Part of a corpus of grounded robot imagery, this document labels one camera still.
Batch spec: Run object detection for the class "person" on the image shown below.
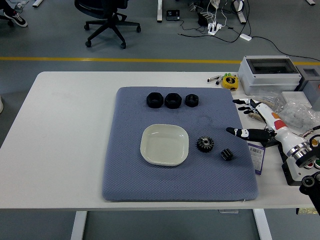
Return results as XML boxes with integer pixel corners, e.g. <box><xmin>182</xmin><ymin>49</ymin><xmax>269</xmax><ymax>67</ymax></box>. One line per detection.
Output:
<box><xmin>0</xmin><ymin>0</ymin><xmax>28</xmax><ymax>28</ymax></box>

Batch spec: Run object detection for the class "clear bag of blue resistors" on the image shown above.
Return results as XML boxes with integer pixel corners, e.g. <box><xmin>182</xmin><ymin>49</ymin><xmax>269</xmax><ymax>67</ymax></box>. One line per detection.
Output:
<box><xmin>247</xmin><ymin>91</ymin><xmax>286</xmax><ymax>123</ymax></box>

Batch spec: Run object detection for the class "large black metal gear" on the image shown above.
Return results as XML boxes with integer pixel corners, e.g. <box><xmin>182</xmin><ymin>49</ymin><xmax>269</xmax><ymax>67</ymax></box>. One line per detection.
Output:
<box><xmin>195</xmin><ymin>136</ymin><xmax>215</xmax><ymax>153</ymax></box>

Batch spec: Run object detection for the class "purple label card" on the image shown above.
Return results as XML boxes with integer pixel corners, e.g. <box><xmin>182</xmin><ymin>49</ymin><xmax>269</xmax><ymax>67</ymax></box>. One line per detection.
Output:
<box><xmin>248</xmin><ymin>142</ymin><xmax>266</xmax><ymax>176</ymax></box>

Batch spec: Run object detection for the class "white flat box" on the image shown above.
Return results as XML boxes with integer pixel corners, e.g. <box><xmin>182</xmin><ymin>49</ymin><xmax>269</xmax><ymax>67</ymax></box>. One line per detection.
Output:
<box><xmin>281</xmin><ymin>91</ymin><xmax>313</xmax><ymax>109</ymax></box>

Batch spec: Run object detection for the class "yellow tape measure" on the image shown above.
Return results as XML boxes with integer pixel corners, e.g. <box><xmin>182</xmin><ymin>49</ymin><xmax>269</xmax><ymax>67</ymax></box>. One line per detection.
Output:
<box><xmin>221</xmin><ymin>75</ymin><xmax>240</xmax><ymax>91</ymax></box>

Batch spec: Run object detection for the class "light grey electrical enclosure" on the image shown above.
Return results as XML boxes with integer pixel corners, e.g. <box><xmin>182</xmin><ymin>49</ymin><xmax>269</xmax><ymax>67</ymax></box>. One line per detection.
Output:
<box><xmin>237</xmin><ymin>55</ymin><xmax>303</xmax><ymax>96</ymax></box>

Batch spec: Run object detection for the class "small black hex nut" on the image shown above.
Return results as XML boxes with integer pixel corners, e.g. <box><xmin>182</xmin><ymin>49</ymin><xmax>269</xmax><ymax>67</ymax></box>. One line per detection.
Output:
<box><xmin>184</xmin><ymin>93</ymin><xmax>200</xmax><ymax>108</ymax></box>

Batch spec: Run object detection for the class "white square dish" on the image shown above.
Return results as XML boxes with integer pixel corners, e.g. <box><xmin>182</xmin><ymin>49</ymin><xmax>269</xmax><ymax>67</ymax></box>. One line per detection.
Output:
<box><xmin>139</xmin><ymin>123</ymin><xmax>189</xmax><ymax>168</ymax></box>

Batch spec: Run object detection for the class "dark grey box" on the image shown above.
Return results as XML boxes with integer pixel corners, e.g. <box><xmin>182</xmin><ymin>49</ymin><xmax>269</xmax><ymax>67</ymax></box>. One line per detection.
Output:
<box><xmin>294</xmin><ymin>67</ymin><xmax>320</xmax><ymax>106</ymax></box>

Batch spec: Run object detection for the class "black floor cable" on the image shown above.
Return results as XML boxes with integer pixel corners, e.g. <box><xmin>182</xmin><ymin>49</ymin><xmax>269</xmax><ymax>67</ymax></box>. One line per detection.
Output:
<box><xmin>177</xmin><ymin>21</ymin><xmax>320</xmax><ymax>63</ymax></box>

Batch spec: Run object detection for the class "blue-grey padded mat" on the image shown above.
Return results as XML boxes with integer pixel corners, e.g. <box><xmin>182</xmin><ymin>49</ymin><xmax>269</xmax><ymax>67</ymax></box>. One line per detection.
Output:
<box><xmin>101</xmin><ymin>86</ymin><xmax>260</xmax><ymax>203</ymax></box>

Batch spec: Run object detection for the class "white power strip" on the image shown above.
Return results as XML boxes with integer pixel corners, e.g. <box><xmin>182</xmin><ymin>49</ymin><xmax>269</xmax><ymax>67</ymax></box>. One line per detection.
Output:
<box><xmin>207</xmin><ymin>22</ymin><xmax>223</xmax><ymax>35</ymax></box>

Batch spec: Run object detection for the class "black desk phone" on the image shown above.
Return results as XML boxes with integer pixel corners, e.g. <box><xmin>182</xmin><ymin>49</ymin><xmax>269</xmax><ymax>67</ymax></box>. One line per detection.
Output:
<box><xmin>166</xmin><ymin>9</ymin><xmax>181</xmax><ymax>21</ymax></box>

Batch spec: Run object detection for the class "clear bag of plastic parts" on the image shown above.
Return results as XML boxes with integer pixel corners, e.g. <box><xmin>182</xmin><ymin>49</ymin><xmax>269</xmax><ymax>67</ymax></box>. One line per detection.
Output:
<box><xmin>277</xmin><ymin>101</ymin><xmax>320</xmax><ymax>133</ymax></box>

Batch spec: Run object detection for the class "small black metal gear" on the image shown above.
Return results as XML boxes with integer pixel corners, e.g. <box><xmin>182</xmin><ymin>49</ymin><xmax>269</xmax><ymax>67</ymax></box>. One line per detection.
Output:
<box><xmin>220</xmin><ymin>147</ymin><xmax>235</xmax><ymax>162</ymax></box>

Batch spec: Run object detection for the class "large black hex nut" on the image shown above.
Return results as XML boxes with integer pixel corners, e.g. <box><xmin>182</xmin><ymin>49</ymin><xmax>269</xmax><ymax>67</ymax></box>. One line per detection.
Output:
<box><xmin>145</xmin><ymin>92</ymin><xmax>165</xmax><ymax>109</ymax></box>
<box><xmin>164</xmin><ymin>92</ymin><xmax>183</xmax><ymax>110</ymax></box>

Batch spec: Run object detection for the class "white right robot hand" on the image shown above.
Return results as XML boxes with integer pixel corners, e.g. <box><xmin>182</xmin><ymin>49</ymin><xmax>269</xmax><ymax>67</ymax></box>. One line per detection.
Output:
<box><xmin>225</xmin><ymin>98</ymin><xmax>307</xmax><ymax>156</ymax></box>

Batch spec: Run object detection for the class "white desk leg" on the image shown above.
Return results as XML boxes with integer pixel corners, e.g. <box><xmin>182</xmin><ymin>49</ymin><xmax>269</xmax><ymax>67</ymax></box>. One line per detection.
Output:
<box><xmin>156</xmin><ymin>0</ymin><xmax>164</xmax><ymax>23</ymax></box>
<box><xmin>232</xmin><ymin>0</ymin><xmax>247</xmax><ymax>25</ymax></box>

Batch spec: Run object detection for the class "white table leg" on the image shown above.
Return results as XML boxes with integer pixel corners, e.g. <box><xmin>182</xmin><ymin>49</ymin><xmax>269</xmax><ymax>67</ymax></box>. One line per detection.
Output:
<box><xmin>252</xmin><ymin>208</ymin><xmax>273</xmax><ymax>240</ymax></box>
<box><xmin>70</xmin><ymin>211</ymin><xmax>88</xmax><ymax>240</ymax></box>

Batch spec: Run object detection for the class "black office chair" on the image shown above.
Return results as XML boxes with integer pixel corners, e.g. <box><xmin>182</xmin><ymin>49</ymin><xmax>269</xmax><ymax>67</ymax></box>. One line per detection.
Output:
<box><xmin>74</xmin><ymin>0</ymin><xmax>142</xmax><ymax>50</ymax></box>

